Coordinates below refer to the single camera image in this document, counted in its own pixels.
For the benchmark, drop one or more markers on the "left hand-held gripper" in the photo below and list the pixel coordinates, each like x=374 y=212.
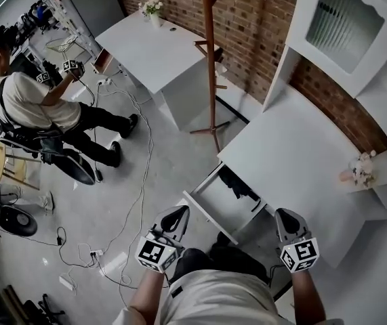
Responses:
x=152 y=252

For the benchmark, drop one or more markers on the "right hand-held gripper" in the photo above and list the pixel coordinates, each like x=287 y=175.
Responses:
x=299 y=252

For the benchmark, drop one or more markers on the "white drawer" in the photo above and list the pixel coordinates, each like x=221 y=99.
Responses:
x=218 y=201

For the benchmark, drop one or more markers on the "black umbrella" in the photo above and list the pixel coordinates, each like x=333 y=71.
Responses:
x=239 y=186

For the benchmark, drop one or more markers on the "person's left forearm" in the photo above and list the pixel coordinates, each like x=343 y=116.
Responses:
x=145 y=293

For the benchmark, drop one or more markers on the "person's right forearm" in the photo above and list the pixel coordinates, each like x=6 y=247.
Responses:
x=306 y=293

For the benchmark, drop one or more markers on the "brown wooden drawer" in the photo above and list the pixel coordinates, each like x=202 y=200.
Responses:
x=101 y=61

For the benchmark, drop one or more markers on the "white desk with hutch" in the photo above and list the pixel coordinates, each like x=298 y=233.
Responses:
x=301 y=168

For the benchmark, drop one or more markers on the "person's black trousers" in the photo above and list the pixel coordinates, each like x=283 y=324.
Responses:
x=220 y=259

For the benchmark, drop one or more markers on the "white power strip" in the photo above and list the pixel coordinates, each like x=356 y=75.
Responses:
x=105 y=81
x=67 y=282
x=96 y=252

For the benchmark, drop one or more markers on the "person's white shirt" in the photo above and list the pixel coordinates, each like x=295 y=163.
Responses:
x=220 y=300

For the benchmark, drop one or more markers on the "black swivel chair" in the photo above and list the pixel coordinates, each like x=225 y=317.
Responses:
x=74 y=168

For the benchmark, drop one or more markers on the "brown wooden coat stand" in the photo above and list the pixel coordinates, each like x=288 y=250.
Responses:
x=210 y=63

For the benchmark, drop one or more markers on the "black round chair seat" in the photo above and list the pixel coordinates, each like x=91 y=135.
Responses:
x=17 y=220

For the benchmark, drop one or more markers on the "black tripod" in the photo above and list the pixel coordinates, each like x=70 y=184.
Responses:
x=37 y=308

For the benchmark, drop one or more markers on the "white square table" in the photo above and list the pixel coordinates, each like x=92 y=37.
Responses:
x=152 y=53

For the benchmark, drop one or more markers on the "light wooden stool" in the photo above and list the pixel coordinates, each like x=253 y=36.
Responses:
x=13 y=168

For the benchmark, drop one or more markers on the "white glass door cabinet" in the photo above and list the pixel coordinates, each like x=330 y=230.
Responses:
x=345 y=29

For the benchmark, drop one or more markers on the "white vase with flowers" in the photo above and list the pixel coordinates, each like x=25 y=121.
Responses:
x=153 y=10

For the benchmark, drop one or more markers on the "white metal truss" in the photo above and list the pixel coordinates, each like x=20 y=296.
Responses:
x=67 y=15

